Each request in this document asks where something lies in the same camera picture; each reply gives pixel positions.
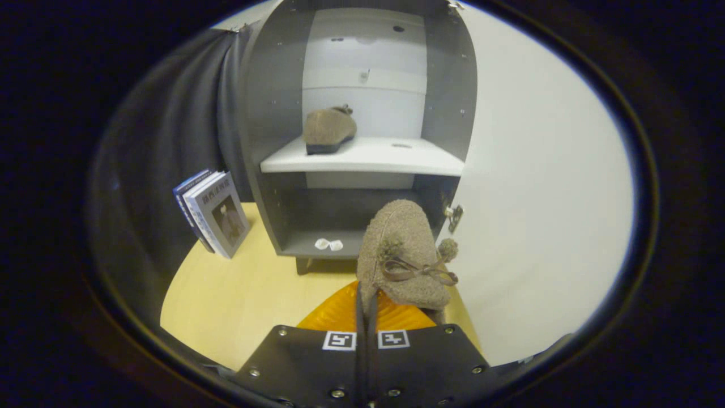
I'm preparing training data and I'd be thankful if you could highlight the black backdrop cloth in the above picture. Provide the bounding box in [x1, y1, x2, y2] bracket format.
[85, 27, 257, 343]

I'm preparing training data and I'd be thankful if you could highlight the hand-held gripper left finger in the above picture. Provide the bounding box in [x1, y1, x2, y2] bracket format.
[232, 280, 363, 408]

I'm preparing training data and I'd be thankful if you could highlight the white cabinet shelf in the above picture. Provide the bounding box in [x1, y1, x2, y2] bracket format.
[259, 135, 467, 178]

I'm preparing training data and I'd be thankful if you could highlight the brown fuzzy shoe with bow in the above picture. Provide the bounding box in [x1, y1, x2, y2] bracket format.
[355, 198, 460, 325]
[301, 104, 359, 156]

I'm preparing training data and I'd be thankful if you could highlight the metal door hinge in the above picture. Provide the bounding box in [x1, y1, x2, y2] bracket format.
[444, 203, 464, 233]

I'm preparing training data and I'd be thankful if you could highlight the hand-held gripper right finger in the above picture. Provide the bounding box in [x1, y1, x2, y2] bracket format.
[367, 292, 500, 408]

